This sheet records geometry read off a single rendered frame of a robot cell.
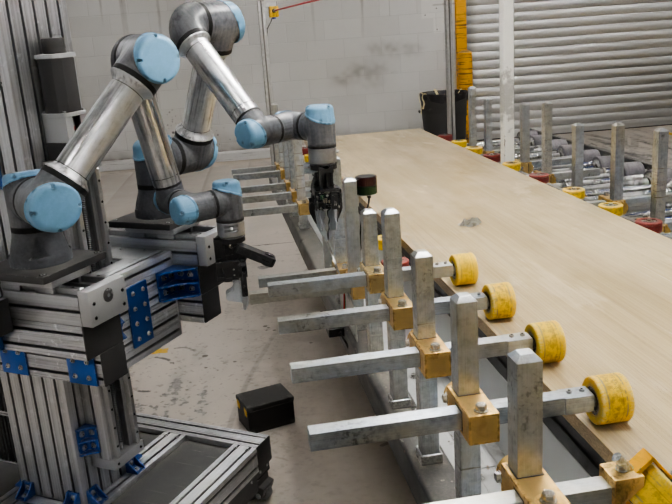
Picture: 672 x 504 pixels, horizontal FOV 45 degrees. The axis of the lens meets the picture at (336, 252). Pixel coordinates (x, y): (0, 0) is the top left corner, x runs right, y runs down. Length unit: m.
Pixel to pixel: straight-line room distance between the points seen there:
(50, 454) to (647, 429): 1.77
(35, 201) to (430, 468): 1.02
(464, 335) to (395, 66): 8.81
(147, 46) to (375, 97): 8.13
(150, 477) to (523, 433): 1.80
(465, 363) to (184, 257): 1.27
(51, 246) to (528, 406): 1.33
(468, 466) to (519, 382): 0.37
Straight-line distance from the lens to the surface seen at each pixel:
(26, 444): 2.66
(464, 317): 1.28
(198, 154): 2.49
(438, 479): 1.63
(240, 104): 2.10
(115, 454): 2.54
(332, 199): 2.10
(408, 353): 1.52
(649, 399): 1.51
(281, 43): 9.87
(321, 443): 1.27
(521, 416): 1.08
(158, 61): 1.97
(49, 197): 1.90
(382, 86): 10.01
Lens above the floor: 1.57
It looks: 16 degrees down
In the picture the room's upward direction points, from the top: 4 degrees counter-clockwise
